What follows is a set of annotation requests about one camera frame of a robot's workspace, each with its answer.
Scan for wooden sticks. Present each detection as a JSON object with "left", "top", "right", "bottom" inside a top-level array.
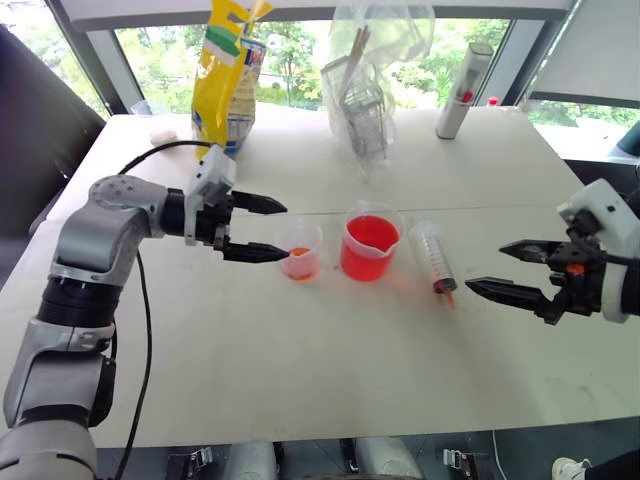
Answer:
[{"left": 343, "top": 24, "right": 372, "bottom": 99}]

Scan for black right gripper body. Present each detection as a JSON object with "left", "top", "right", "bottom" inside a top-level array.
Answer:
[{"left": 547, "top": 225, "right": 609, "bottom": 319}]

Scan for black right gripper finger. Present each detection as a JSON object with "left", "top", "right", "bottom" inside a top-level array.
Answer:
[
  {"left": 498, "top": 239, "right": 557, "bottom": 265},
  {"left": 464, "top": 276, "right": 566, "bottom": 327}
]

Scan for thin white cable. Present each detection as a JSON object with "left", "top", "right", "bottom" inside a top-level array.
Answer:
[{"left": 491, "top": 429, "right": 507, "bottom": 480}]

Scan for small clear plastic cup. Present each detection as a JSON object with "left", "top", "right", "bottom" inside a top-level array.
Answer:
[{"left": 273, "top": 217, "right": 324, "bottom": 285}]

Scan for clear plastic syringe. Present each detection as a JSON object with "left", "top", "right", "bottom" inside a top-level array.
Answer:
[{"left": 406, "top": 219, "right": 461, "bottom": 312}]

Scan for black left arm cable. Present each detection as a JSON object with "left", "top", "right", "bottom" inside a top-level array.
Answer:
[{"left": 111, "top": 140, "right": 214, "bottom": 480}]

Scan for dark chair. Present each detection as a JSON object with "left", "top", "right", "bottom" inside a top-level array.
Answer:
[{"left": 0, "top": 23, "right": 107, "bottom": 294}]

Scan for grey rounded robot leg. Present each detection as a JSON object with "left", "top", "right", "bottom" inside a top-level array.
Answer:
[
  {"left": 353, "top": 436, "right": 424, "bottom": 480},
  {"left": 227, "top": 439, "right": 279, "bottom": 480}
]

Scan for wire mesh basket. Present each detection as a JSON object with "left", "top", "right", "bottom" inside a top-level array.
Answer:
[{"left": 321, "top": 54, "right": 392, "bottom": 162}]

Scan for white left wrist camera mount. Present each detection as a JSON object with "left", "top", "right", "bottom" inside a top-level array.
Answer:
[{"left": 183, "top": 144, "right": 238, "bottom": 246}]

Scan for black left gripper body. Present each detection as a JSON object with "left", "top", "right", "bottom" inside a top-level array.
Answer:
[{"left": 194, "top": 192, "right": 236, "bottom": 254}]

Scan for beaker with red liquid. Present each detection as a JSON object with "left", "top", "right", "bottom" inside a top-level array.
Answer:
[{"left": 339, "top": 199, "right": 407, "bottom": 283}]

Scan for dark rounded object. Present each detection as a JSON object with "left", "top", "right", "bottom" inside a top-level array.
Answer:
[{"left": 616, "top": 118, "right": 640, "bottom": 157}]

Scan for clear plastic bag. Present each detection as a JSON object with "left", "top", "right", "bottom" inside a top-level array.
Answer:
[{"left": 318, "top": 0, "right": 437, "bottom": 185}]

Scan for metal clasp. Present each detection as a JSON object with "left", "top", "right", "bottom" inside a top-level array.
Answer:
[
  {"left": 166, "top": 445, "right": 214, "bottom": 480},
  {"left": 441, "top": 446, "right": 482, "bottom": 477}
]

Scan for white roller blind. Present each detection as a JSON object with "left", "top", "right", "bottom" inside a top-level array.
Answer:
[{"left": 528, "top": 0, "right": 640, "bottom": 107}]

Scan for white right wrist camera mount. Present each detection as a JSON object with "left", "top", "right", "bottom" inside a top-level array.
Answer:
[{"left": 556, "top": 178, "right": 634, "bottom": 324}]

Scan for silver cylindrical bottle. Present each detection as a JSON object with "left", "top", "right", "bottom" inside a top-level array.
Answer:
[{"left": 435, "top": 41, "right": 494, "bottom": 141}]

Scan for white shoe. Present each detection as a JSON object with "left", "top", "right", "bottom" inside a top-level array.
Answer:
[{"left": 551, "top": 456, "right": 594, "bottom": 480}]

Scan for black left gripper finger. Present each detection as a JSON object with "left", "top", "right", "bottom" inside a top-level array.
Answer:
[
  {"left": 230, "top": 189, "right": 289, "bottom": 216},
  {"left": 220, "top": 241, "right": 292, "bottom": 265}
]

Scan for yellow snack bag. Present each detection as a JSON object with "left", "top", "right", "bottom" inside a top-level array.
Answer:
[{"left": 190, "top": 0, "right": 274, "bottom": 159}]

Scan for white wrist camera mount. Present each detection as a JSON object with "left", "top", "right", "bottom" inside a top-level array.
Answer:
[
  {"left": 556, "top": 178, "right": 634, "bottom": 324},
  {"left": 183, "top": 144, "right": 238, "bottom": 246}
]

